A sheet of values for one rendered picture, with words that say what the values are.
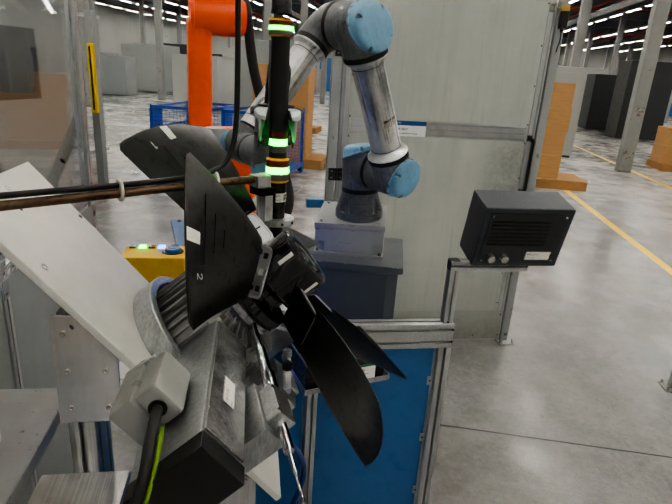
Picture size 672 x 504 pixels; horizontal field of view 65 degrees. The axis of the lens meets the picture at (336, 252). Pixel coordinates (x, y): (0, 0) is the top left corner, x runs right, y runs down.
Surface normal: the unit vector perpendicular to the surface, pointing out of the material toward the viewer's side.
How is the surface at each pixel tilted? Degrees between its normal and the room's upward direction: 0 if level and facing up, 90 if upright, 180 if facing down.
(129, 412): 90
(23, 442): 0
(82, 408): 90
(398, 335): 90
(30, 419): 0
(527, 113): 90
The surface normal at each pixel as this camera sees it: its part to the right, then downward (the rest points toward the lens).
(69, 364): 0.14, 0.32
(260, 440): 0.30, 0.51
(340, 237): -0.11, 0.31
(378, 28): 0.60, 0.22
